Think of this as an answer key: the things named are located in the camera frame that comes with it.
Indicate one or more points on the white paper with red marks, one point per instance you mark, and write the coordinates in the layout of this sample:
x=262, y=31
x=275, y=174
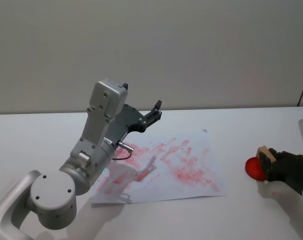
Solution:
x=189, y=175

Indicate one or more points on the wooden stamp with red base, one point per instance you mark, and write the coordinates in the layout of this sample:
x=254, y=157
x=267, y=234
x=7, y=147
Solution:
x=254, y=168

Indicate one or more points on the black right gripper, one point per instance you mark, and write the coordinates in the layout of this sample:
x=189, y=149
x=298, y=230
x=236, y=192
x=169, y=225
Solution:
x=292, y=170

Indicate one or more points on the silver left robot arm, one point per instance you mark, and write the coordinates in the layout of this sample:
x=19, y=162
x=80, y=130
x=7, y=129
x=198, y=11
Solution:
x=51, y=195

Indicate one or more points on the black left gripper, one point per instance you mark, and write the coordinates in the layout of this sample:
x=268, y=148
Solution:
x=124, y=117

